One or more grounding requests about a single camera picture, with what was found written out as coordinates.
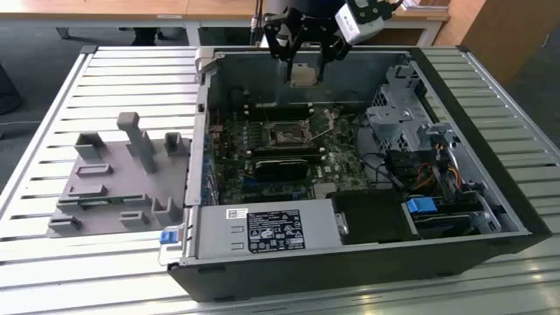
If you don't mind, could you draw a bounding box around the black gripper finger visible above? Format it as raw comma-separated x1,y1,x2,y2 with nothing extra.
264,6,303,83
317,31,351,81

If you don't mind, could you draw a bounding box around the silver CPU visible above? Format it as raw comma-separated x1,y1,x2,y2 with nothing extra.
289,63,320,88

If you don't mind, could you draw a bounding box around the CPU socket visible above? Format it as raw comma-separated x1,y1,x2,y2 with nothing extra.
268,120,315,148

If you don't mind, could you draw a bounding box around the grey case release latch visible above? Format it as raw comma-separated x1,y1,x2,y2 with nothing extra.
193,47,220,83

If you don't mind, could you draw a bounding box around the stack of papers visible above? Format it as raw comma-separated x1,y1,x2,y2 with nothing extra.
401,0,439,11

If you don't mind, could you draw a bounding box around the silver drive cage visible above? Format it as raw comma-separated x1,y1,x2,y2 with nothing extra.
365,64,439,154

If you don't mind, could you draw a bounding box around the green motherboard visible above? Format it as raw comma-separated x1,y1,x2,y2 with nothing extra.
205,104,377,204

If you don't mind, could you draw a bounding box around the wooden cabinet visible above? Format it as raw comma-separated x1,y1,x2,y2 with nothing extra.
432,0,560,87

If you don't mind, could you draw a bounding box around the graphics card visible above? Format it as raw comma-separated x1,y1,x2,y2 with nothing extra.
252,157,309,183

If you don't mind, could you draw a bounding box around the wooden desk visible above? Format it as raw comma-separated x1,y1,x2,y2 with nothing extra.
0,0,452,47

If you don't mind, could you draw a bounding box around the silver chipset heatsink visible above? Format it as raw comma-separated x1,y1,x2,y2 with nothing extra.
313,183,337,198

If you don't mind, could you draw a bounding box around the black plastic shroud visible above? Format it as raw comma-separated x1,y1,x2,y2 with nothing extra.
327,189,421,245

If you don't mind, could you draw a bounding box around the blue disk carrier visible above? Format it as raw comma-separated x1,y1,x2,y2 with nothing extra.
405,196,439,218

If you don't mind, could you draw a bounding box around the grey parts rack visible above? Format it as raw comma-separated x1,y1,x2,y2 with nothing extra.
44,111,195,238

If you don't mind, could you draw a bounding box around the grey power supply unit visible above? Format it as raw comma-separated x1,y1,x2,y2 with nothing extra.
195,198,343,261

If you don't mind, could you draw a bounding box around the green RAM stick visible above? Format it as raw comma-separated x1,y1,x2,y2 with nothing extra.
77,195,147,209

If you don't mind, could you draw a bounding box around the black PC case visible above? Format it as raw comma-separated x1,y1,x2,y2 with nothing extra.
165,45,553,303

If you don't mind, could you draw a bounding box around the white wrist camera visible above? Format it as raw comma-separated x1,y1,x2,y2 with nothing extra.
335,0,385,45

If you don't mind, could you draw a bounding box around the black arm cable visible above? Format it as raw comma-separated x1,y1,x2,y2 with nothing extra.
249,0,264,45

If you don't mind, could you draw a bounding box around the black plastic bracket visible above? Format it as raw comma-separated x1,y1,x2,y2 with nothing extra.
384,149,439,184

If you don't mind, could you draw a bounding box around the thick black cable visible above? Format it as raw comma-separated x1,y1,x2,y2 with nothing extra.
357,151,407,194

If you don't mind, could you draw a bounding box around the coloured wire bundle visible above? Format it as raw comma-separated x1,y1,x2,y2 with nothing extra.
413,144,464,193

